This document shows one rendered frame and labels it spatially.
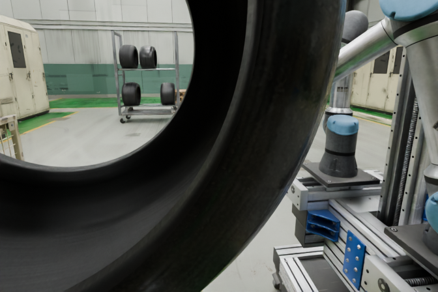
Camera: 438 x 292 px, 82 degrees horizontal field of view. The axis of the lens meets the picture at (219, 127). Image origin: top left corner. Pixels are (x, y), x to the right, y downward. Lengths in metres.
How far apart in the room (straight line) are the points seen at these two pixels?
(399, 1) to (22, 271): 0.70
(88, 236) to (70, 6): 12.05
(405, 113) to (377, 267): 0.48
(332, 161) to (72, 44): 11.65
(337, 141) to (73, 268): 0.96
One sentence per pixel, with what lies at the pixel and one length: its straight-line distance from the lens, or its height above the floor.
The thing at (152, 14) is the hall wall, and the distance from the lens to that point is 11.62.
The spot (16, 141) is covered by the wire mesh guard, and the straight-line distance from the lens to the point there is 1.04.
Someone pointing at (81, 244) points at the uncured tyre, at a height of 0.91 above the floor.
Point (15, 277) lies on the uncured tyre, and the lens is 0.40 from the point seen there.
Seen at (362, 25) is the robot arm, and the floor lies 1.30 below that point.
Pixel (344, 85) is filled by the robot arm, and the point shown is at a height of 1.08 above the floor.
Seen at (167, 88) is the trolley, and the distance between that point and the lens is 5.61.
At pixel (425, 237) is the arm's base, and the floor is 0.74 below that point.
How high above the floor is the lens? 1.14
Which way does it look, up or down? 13 degrees down
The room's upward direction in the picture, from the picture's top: straight up
